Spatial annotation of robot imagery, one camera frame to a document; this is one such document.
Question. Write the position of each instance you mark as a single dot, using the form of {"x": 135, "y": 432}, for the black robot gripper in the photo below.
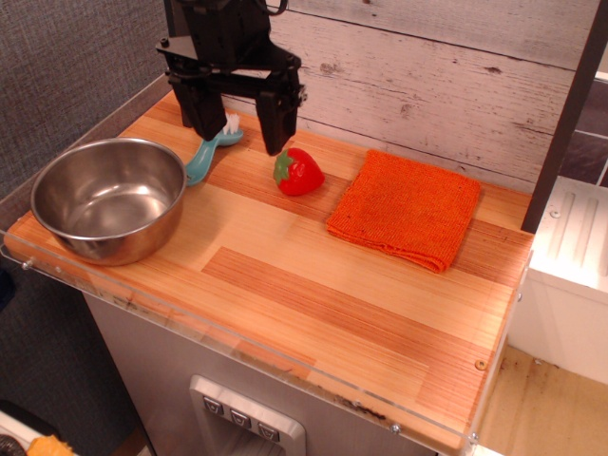
{"x": 235, "y": 56}

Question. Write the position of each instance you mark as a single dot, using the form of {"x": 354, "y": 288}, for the red toy strawberry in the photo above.
{"x": 296, "y": 173}

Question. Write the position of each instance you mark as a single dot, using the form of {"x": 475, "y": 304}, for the orange folded towel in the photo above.
{"x": 406, "y": 209}

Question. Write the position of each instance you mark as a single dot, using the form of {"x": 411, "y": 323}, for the teal dish brush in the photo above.
{"x": 198, "y": 167}

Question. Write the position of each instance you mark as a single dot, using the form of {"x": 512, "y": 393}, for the stainless steel bowl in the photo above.
{"x": 111, "y": 202}

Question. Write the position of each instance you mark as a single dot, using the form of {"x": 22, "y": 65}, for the grey toy fridge cabinet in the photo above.
{"x": 156, "y": 365}

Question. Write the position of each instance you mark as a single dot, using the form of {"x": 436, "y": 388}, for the silver dispenser panel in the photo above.
{"x": 233, "y": 424}

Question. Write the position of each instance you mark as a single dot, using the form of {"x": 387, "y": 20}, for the white toy sink unit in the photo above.
{"x": 562, "y": 316}

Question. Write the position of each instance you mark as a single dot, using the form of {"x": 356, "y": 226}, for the yellow object bottom left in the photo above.
{"x": 49, "y": 446}

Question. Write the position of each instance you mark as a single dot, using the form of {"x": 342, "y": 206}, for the dark left post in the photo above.
{"x": 180, "y": 56}

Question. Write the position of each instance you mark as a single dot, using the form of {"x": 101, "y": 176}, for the dark post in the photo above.
{"x": 574, "y": 104}
{"x": 180, "y": 56}

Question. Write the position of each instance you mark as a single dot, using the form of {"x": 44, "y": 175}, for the dark right post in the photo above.
{"x": 574, "y": 104}

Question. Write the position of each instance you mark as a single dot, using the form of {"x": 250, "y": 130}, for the clear acrylic guard rail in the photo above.
{"x": 408, "y": 350}

